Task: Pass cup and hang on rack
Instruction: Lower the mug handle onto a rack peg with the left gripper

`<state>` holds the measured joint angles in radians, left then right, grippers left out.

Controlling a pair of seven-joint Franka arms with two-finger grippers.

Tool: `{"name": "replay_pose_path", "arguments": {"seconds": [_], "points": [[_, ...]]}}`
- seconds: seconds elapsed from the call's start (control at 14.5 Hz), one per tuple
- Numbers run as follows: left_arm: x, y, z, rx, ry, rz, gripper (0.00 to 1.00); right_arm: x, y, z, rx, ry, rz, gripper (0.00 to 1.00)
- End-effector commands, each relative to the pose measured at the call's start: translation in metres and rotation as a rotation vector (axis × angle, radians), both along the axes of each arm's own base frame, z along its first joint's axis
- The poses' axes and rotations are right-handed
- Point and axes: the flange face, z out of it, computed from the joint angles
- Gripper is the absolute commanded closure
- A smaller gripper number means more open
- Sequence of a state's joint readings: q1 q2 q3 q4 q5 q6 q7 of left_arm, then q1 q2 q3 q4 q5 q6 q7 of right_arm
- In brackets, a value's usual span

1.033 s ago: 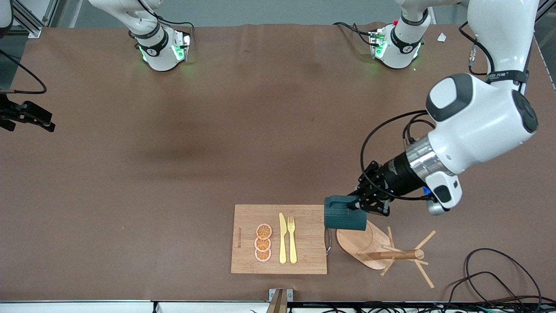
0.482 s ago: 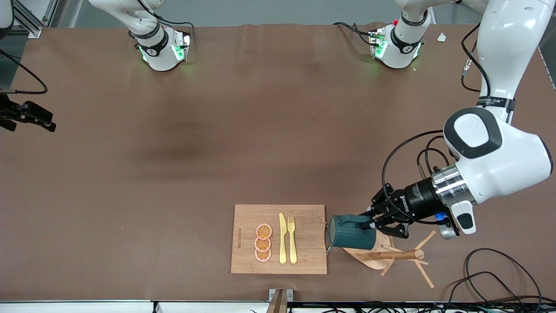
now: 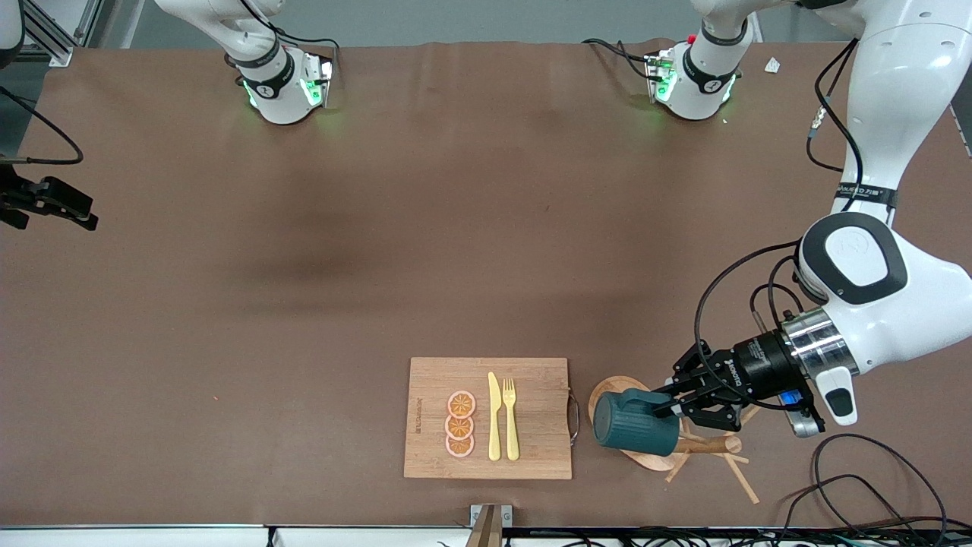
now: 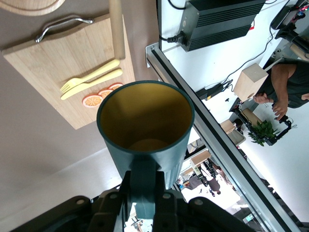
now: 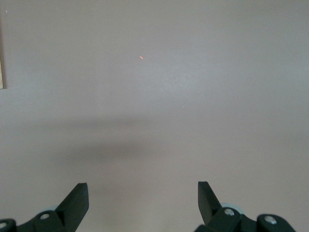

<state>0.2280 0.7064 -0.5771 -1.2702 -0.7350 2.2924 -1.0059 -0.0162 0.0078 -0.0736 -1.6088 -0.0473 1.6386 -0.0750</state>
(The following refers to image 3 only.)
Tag dark green ribbed cup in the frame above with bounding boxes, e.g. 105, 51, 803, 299
592, 388, 682, 457

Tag wooden mug rack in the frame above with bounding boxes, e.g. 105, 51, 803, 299
587, 372, 763, 506

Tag wooden cutting board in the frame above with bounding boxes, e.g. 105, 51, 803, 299
403, 357, 581, 480

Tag yellow plastic fork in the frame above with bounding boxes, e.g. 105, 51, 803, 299
502, 378, 521, 462

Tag yellow plastic knife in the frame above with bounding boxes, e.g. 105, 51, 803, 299
488, 372, 503, 462

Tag brown table mat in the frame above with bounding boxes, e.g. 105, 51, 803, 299
0, 40, 972, 529

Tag black looped cable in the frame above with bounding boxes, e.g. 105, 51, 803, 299
775, 475, 904, 547
811, 434, 950, 547

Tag aluminium frame profile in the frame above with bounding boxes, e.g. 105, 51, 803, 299
15, 0, 103, 68

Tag metal mount bracket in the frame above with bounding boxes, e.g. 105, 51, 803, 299
469, 504, 514, 547

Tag black right arm base cable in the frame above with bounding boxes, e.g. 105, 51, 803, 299
266, 25, 341, 51

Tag black arm base cable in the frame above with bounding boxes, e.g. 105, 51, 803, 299
582, 37, 655, 81
266, 25, 341, 51

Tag white table edge rail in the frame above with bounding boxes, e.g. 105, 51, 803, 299
0, 524, 972, 547

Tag black left arm base cable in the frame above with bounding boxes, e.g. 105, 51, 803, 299
582, 37, 655, 81

